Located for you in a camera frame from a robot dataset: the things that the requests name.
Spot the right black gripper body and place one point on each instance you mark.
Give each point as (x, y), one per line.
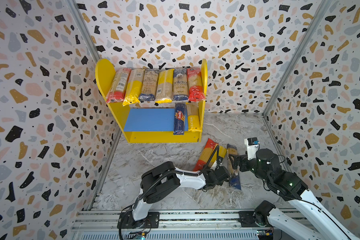
(240, 163)

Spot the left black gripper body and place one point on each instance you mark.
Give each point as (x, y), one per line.
(220, 183)

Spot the yellow spaghetti bag with text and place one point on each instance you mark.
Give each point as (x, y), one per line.
(193, 117)

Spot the blue Barilla spaghetti bag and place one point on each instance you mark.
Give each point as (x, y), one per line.
(179, 122)

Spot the blue white spaghetti bag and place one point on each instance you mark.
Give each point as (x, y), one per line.
(180, 85)

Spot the yellow top spaghetti bag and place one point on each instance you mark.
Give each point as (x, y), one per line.
(165, 87)

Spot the dark blue spaghetti bag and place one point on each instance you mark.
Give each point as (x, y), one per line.
(149, 87)

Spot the long yellow spaghetti bag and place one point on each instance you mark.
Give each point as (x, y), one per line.
(134, 87)

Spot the red label spaghetti bag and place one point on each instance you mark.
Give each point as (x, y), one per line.
(118, 88)

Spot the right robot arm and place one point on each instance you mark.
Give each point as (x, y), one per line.
(266, 166)

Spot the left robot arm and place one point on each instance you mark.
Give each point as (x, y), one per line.
(159, 182)

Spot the yellow shelf unit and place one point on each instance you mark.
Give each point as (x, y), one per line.
(148, 125)

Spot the navy spaghetti bag far right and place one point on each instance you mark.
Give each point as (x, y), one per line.
(234, 179)

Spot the red bag underneath pile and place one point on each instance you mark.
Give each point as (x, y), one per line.
(205, 155)

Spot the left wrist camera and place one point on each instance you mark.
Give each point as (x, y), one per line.
(219, 164)

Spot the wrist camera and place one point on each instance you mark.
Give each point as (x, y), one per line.
(219, 164)
(253, 146)

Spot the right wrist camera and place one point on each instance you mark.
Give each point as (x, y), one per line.
(253, 146)

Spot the metal base rail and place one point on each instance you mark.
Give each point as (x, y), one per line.
(180, 225)

